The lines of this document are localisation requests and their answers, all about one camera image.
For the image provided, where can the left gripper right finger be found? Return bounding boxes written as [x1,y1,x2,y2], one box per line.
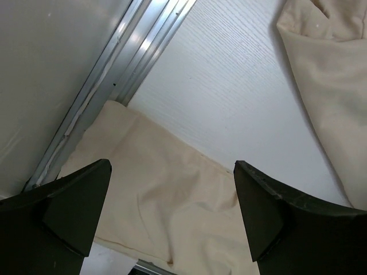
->
[234,160,366,274]

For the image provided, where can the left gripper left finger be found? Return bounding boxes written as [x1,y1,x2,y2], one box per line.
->
[1,159,111,274]

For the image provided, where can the beige trousers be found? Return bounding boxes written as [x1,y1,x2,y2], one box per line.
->
[61,1,366,274]

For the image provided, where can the front aluminium rail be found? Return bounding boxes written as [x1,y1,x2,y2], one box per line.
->
[129,260,175,275]

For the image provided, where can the left aluminium frame rail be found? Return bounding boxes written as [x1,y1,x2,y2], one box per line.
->
[23,1,195,191]

